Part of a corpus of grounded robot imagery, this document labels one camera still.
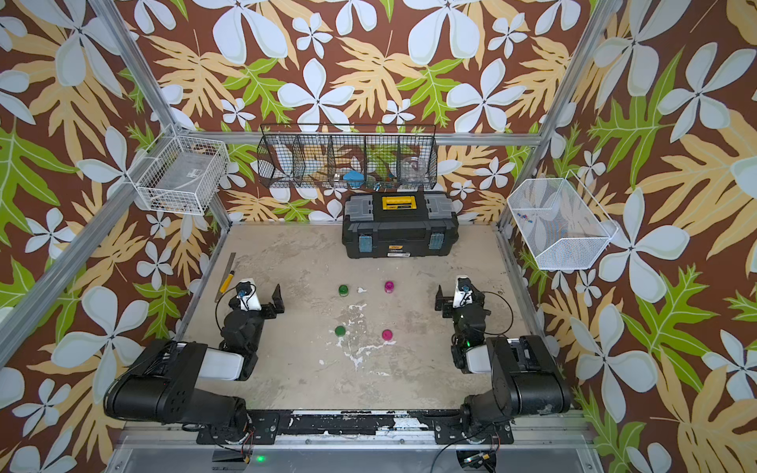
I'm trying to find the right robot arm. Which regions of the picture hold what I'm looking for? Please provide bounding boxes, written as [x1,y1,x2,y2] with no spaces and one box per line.
[433,277,573,445]

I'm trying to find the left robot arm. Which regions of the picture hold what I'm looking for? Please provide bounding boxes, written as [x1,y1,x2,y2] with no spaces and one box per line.
[104,279,285,447]

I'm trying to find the black toolbox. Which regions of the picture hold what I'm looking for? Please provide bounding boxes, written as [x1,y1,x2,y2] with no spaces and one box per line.
[341,190,459,259]

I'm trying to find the blue object in basket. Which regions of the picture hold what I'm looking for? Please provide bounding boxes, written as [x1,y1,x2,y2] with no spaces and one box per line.
[342,171,365,189]

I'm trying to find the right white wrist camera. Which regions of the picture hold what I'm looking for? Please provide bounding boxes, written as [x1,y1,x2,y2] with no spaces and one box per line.
[453,276,474,309]

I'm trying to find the yellow handled metal file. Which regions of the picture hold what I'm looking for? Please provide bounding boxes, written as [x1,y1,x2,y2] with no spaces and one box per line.
[214,252,237,303]

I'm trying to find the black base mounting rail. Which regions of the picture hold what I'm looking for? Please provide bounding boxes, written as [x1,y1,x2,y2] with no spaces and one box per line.
[197,409,514,447]

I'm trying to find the white wire basket right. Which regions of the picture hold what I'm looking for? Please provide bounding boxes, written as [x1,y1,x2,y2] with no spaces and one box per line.
[507,171,619,272]

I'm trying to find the white wire basket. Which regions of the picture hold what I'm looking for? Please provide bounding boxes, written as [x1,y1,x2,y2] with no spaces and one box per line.
[130,125,230,216]
[507,171,619,272]

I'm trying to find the black wire basket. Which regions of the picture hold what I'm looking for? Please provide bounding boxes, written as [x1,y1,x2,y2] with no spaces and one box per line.
[256,123,439,192]

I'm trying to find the white wire basket left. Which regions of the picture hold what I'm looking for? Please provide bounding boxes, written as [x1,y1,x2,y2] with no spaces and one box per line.
[130,125,230,216]

